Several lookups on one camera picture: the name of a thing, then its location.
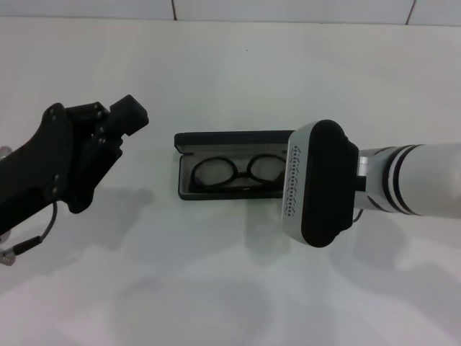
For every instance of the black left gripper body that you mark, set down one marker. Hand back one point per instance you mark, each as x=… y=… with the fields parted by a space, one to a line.
x=43 y=166

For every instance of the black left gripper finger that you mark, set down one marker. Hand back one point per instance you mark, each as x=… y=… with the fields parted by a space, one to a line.
x=129 y=115
x=108 y=144

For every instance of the black glasses case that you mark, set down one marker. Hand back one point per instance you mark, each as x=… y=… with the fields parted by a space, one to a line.
x=234 y=138

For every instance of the black glasses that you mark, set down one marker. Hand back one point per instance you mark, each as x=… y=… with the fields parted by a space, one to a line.
x=242 y=173

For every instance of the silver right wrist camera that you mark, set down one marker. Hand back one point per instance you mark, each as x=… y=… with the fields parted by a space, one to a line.
x=324 y=180

